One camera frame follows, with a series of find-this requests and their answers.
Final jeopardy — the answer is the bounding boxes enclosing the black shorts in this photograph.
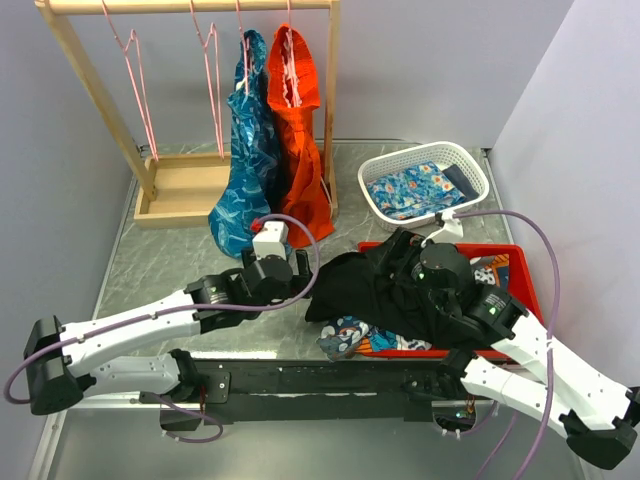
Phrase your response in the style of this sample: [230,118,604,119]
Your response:
[305,240,482,350]

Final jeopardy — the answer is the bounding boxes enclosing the pink wire hanger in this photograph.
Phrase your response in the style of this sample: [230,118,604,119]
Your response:
[189,1,225,159]
[101,1,159,163]

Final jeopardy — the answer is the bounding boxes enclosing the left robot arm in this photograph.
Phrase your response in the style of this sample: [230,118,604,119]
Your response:
[23,250,318,415]

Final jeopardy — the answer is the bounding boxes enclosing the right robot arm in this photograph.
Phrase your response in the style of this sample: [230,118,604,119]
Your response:
[367,229,639,470]

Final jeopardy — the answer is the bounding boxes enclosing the blue patterned shorts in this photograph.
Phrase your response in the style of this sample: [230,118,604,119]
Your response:
[208,29,285,258]

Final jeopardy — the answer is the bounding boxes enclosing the orange shorts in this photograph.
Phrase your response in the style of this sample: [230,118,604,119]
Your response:
[267,24,334,241]

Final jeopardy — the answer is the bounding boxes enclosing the pink hanger under orange shorts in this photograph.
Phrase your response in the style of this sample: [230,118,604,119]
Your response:
[285,0,301,108]

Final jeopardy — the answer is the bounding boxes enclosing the pink hanger under blue shorts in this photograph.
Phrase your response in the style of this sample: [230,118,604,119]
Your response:
[234,0,250,97]

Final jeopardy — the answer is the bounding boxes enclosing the white plastic basket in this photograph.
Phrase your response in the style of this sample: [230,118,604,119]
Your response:
[358,141,489,231]

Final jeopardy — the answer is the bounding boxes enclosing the blue floral cloth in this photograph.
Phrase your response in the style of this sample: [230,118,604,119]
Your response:
[366,161,468,220]

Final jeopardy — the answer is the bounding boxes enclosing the dark navy cloth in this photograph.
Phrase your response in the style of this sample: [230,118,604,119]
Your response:
[443,164,479,201]

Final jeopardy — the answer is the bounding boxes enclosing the red plastic tray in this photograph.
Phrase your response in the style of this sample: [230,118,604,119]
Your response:
[356,243,544,359]

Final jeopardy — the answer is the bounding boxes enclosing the wooden clothes rack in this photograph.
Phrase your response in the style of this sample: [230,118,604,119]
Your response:
[35,1,340,228]

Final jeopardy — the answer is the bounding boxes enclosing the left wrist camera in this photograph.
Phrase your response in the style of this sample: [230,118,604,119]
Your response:
[251,220,288,260]

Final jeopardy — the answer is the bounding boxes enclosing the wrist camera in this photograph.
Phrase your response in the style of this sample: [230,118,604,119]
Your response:
[251,220,288,260]
[421,210,464,248]

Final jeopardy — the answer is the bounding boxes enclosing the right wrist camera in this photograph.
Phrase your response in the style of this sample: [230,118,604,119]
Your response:
[421,210,464,248]

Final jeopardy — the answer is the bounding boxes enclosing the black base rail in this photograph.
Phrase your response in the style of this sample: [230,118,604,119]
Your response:
[137,355,501,432]

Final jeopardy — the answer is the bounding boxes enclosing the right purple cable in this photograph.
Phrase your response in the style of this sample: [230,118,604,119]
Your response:
[447,208,558,480]

